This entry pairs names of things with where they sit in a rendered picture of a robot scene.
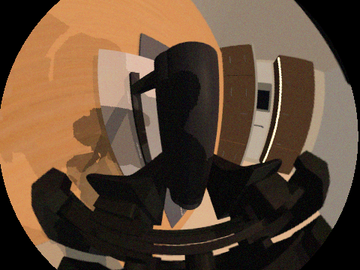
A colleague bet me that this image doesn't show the dark grey flat mat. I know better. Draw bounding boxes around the dark grey flat mat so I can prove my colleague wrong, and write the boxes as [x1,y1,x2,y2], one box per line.
[139,34,186,228]

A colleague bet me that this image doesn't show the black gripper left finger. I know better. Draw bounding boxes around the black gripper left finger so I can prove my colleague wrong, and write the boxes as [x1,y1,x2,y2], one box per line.
[86,152,168,226]

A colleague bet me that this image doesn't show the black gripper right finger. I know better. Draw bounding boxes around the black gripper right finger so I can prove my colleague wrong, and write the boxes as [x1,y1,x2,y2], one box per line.
[206,154,282,220]

